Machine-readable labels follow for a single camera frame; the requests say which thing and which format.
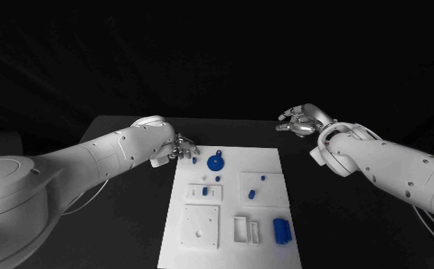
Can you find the blue long cylinder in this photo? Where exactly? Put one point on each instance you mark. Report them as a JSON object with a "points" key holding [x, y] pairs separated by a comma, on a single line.
{"points": [[280, 231]]}

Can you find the blue rectangular block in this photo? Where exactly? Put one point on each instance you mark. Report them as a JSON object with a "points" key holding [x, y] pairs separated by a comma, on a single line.
{"points": [[205, 191]]}

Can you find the white task board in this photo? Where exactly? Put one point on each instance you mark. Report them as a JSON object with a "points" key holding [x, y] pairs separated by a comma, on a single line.
{"points": [[231, 257]]}

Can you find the blue short cylinder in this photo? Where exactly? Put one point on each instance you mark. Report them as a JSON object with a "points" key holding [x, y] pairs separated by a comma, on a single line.
{"points": [[252, 194]]}

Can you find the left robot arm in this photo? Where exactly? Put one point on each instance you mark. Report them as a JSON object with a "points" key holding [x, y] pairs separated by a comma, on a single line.
{"points": [[102, 156]]}

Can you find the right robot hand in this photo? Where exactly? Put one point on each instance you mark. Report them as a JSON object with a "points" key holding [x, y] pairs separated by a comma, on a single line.
{"points": [[312, 115]]}

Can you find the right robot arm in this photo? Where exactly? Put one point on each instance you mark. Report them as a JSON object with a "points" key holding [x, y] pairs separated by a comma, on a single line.
{"points": [[390, 167]]}

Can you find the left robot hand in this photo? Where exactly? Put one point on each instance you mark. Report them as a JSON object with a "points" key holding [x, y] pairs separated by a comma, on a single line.
{"points": [[184, 148]]}

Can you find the blue gear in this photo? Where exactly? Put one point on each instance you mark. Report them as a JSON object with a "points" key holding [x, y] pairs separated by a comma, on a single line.
{"points": [[214, 165]]}

